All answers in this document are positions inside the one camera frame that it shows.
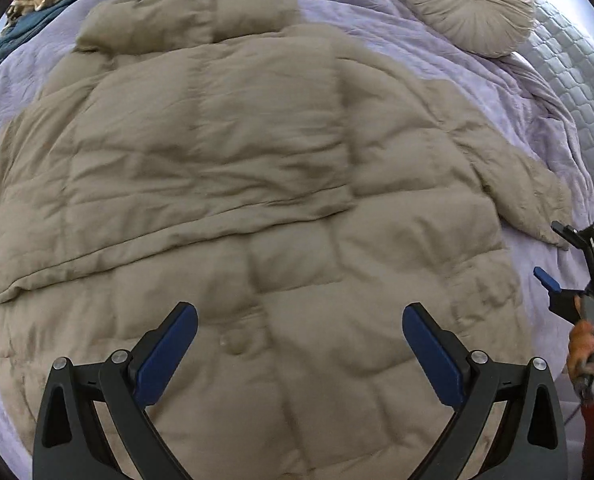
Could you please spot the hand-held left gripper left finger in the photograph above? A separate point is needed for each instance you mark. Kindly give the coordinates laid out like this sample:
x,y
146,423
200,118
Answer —
x,y
169,350

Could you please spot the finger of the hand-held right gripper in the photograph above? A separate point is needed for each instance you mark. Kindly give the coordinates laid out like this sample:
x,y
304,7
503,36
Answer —
x,y
569,235
549,280

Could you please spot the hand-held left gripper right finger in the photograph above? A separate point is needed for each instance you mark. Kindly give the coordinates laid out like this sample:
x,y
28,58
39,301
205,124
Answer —
x,y
434,355

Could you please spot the beige puffer jacket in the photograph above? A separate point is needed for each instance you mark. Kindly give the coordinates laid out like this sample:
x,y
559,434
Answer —
x,y
257,160

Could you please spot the person's right hand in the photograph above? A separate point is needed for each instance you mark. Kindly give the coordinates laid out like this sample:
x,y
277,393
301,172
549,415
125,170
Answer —
x,y
584,345

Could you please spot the white quilted mattress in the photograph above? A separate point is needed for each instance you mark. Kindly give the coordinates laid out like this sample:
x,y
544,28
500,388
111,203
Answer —
x,y
577,80

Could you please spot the round beige pleated pillow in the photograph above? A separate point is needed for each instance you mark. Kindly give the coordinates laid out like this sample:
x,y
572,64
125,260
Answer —
x,y
469,2

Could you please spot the lavender bedspread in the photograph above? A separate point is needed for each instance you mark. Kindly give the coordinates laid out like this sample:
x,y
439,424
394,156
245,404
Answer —
x,y
407,35

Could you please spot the teal garment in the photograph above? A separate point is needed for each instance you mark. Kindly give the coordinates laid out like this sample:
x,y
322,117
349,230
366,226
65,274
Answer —
x,y
37,20

